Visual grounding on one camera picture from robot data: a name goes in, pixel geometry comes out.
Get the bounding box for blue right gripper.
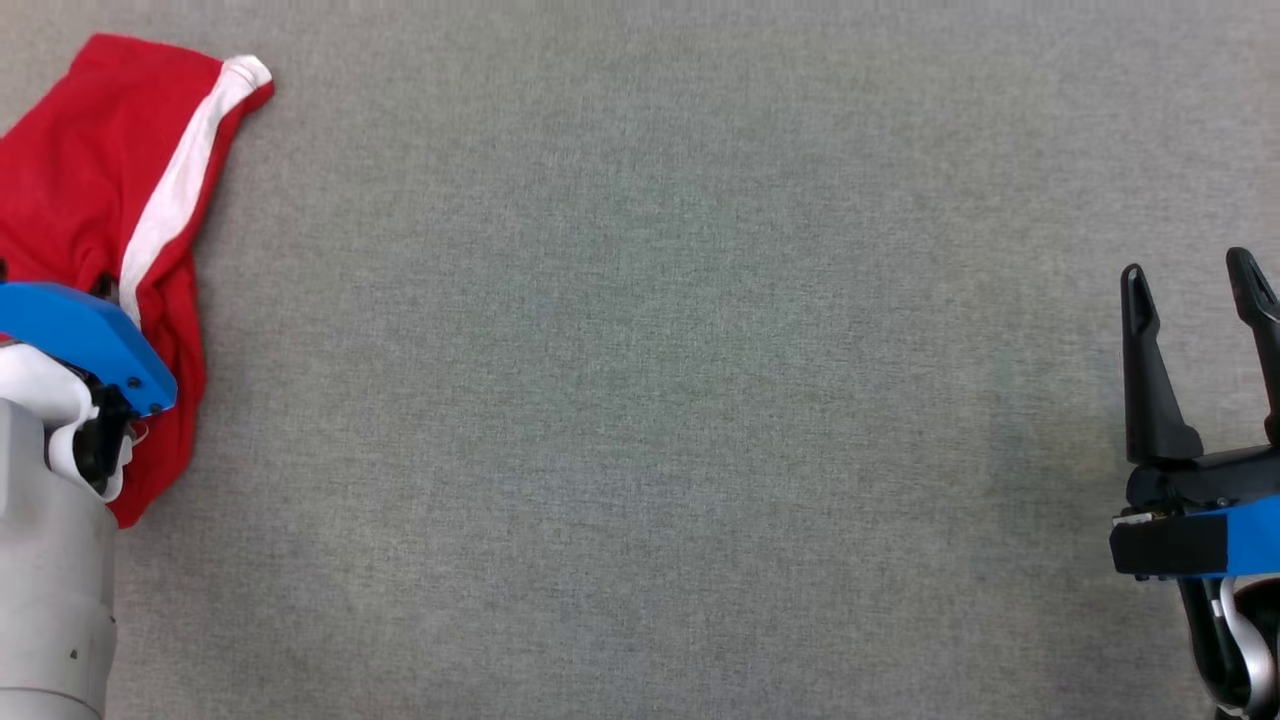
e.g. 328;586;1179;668
1110;247;1280;581

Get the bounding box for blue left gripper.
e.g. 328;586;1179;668
0;282;179;496

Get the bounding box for red shorts with white stripe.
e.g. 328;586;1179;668
0;33;275;529

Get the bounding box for grey fabric sofa seat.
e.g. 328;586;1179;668
0;0;1280;720

